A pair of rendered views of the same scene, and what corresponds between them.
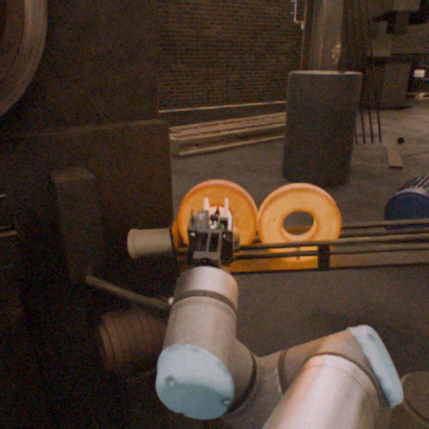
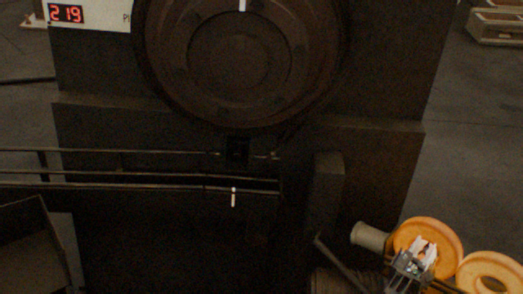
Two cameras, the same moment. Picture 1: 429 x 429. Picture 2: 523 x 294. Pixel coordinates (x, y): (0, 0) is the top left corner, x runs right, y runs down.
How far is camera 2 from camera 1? 0.61 m
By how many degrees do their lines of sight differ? 29
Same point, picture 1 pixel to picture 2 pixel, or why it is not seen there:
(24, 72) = (319, 101)
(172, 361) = not seen: outside the picture
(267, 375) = not seen: outside the picture
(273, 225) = (469, 277)
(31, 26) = (334, 75)
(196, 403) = not seen: outside the picture
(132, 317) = (337, 282)
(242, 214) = (446, 257)
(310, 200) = (507, 276)
